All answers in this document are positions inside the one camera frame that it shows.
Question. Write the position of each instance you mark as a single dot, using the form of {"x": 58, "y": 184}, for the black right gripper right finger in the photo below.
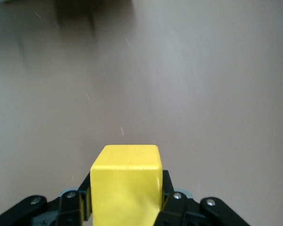
{"x": 184, "y": 212}

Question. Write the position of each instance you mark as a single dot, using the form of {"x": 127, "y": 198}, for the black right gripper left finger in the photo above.
{"x": 61, "y": 209}

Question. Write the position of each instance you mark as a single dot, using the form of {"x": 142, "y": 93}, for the yellow wooden block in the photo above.
{"x": 125, "y": 183}

